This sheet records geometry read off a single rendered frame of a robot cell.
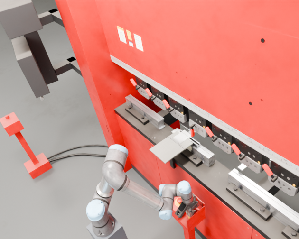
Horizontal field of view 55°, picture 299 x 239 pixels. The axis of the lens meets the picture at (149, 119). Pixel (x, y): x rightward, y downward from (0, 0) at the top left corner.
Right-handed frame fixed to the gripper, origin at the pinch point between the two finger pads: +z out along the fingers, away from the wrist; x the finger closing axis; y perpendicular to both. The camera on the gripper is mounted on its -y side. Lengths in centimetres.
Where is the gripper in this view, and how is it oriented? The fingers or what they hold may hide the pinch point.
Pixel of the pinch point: (189, 216)
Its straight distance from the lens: 205.9
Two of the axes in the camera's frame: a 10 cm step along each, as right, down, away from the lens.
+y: 7.7, -5.5, 3.2
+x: -6.0, -4.5, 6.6
